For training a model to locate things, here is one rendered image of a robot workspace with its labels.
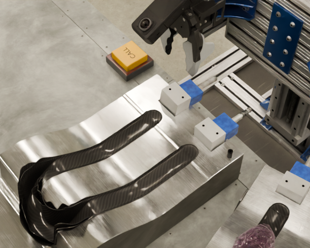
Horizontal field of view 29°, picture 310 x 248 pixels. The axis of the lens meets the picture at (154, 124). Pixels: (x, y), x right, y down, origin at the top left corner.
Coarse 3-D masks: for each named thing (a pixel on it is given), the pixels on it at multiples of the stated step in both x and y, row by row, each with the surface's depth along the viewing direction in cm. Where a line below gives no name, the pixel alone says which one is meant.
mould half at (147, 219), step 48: (144, 96) 121; (48, 144) 110; (144, 144) 115; (192, 144) 114; (0, 192) 111; (48, 192) 103; (96, 192) 105; (192, 192) 109; (0, 240) 105; (96, 240) 97; (144, 240) 108
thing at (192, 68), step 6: (186, 42) 103; (204, 42) 105; (210, 42) 107; (186, 48) 104; (204, 48) 106; (210, 48) 107; (186, 54) 106; (192, 54) 104; (204, 54) 107; (186, 60) 107; (192, 60) 105; (186, 66) 108; (192, 66) 106; (198, 66) 107; (192, 72) 108
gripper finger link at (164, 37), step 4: (164, 32) 108; (168, 32) 107; (172, 32) 106; (176, 32) 111; (160, 36) 110; (164, 36) 109; (168, 36) 108; (172, 36) 109; (164, 40) 110; (168, 40) 109; (172, 40) 110; (164, 44) 110; (168, 44) 110; (164, 48) 111; (168, 48) 111; (168, 52) 112
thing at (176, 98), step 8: (208, 80) 123; (216, 80) 124; (168, 88) 118; (176, 88) 118; (184, 88) 120; (192, 88) 120; (200, 88) 122; (160, 96) 120; (168, 96) 117; (176, 96) 117; (184, 96) 117; (192, 96) 119; (200, 96) 121; (168, 104) 118; (176, 104) 116; (184, 104) 117; (192, 104) 121; (176, 112) 118
